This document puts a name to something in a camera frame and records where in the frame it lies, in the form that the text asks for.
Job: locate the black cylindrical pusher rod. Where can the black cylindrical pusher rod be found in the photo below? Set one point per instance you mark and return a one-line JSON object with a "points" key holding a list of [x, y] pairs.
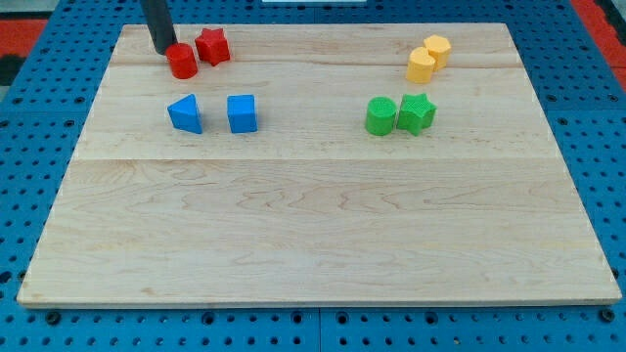
{"points": [[159, 23]]}

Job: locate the red cylinder block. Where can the red cylinder block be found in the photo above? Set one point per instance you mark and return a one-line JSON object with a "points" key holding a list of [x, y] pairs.
{"points": [[181, 59]]}

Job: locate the wooden board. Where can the wooden board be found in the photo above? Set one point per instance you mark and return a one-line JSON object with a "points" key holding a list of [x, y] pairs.
{"points": [[312, 209]]}

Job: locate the red star block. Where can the red star block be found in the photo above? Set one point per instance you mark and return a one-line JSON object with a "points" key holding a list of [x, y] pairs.
{"points": [[213, 46]]}

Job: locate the blue triangle block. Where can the blue triangle block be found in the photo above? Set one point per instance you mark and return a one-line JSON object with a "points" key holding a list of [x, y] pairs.
{"points": [[185, 115]]}

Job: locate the blue cube block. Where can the blue cube block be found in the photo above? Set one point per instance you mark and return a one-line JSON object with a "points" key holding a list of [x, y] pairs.
{"points": [[241, 113]]}

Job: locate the green cylinder block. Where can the green cylinder block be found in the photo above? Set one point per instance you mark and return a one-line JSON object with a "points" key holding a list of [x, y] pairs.
{"points": [[380, 116]]}

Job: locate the yellow heart block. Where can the yellow heart block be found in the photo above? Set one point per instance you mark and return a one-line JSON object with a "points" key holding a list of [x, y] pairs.
{"points": [[420, 66]]}

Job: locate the green star block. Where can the green star block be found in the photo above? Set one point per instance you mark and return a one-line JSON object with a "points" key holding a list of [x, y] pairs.
{"points": [[416, 113]]}

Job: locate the yellow hexagon block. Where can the yellow hexagon block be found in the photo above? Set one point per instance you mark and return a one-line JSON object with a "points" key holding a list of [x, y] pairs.
{"points": [[439, 48]]}

